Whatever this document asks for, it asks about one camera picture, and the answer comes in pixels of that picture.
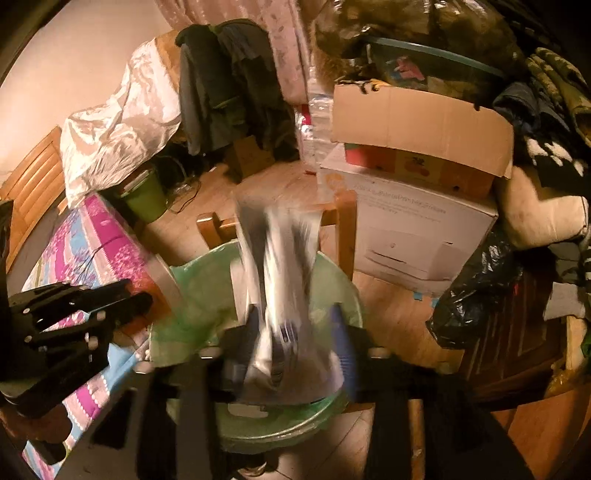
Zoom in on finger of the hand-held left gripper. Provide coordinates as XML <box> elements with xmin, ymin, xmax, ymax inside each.
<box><xmin>25</xmin><ymin>294</ymin><xmax>154</xmax><ymax>366</ymax></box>
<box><xmin>10</xmin><ymin>278</ymin><xmax>136</xmax><ymax>334</ymax></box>

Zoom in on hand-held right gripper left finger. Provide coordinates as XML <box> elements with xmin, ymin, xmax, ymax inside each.
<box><xmin>90</xmin><ymin>309</ymin><xmax>264</xmax><ymax>480</ymax></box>

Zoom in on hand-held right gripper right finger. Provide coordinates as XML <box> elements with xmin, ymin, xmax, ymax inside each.
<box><xmin>328</xmin><ymin>302</ymin><xmax>536</xmax><ymax>480</ymax></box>

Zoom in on white plastic packet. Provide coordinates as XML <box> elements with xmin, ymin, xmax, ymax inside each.
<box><xmin>230</xmin><ymin>196</ymin><xmax>348</xmax><ymax>403</ymax></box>

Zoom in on trash bin with green bag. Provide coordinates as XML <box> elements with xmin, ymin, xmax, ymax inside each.
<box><xmin>147</xmin><ymin>244</ymin><xmax>365</xmax><ymax>454</ymax></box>

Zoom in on floral striped bedsheet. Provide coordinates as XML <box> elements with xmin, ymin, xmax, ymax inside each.
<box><xmin>22</xmin><ymin>193</ymin><xmax>172</xmax><ymax>464</ymax></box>

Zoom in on wooden headboard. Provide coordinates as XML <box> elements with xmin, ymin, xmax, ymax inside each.
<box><xmin>0</xmin><ymin>126</ymin><xmax>66</xmax><ymax>261</ymax></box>

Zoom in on small green bin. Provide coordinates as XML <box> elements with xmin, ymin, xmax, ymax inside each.
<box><xmin>115</xmin><ymin>168</ymin><xmax>168</xmax><ymax>223</ymax></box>

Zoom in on wooden chair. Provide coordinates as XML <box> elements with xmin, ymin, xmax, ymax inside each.
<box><xmin>196</xmin><ymin>188</ymin><xmax>357</xmax><ymax>281</ymax></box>

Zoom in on white printer box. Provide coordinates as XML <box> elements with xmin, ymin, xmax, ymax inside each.
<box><xmin>318</xmin><ymin>143</ymin><xmax>499</xmax><ymax>298</ymax></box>

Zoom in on black plastic bag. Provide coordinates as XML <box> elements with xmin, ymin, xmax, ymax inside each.
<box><xmin>430</xmin><ymin>230</ymin><xmax>525</xmax><ymax>367</ymax></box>

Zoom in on dark wooden cabinet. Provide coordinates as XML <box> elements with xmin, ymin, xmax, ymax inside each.
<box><xmin>461</xmin><ymin>272</ymin><xmax>571</xmax><ymax>409</ymax></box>

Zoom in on white satin pillow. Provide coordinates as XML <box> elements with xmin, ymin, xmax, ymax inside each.
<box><xmin>60</xmin><ymin>39</ymin><xmax>182</xmax><ymax>209</ymax></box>

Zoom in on pack of water bottles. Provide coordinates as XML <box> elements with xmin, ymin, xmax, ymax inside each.
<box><xmin>294</xmin><ymin>76</ymin><xmax>339</xmax><ymax>172</ymax></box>

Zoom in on beige cushion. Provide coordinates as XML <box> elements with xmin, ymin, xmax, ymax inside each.
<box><xmin>495</xmin><ymin>165</ymin><xmax>591</xmax><ymax>251</ymax></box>

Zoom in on brown cardboard box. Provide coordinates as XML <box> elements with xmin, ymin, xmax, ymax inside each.
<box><xmin>330</xmin><ymin>82</ymin><xmax>514</xmax><ymax>197</ymax></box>

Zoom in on dark hanging clothes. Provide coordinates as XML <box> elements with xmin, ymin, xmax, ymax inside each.
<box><xmin>174</xmin><ymin>19</ymin><xmax>302</xmax><ymax>160</ymax></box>

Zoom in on clear storage bin teal lid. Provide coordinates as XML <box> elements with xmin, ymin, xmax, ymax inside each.
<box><xmin>364</xmin><ymin>36</ymin><xmax>509</xmax><ymax>95</ymax></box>

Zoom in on pink curtain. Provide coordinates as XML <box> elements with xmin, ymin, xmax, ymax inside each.
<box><xmin>154</xmin><ymin>0</ymin><xmax>320</xmax><ymax>108</ymax></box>

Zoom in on brown furry blanket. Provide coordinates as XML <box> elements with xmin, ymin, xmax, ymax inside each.
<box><xmin>313</xmin><ymin>0</ymin><xmax>525</xmax><ymax>86</ymax></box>

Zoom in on camouflage clothing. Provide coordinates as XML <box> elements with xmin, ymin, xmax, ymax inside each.
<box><xmin>494</xmin><ymin>46</ymin><xmax>591</xmax><ymax>178</ymax></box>

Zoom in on black floor cables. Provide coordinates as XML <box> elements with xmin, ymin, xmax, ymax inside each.
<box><xmin>159</xmin><ymin>154</ymin><xmax>205</xmax><ymax>214</ymax></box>

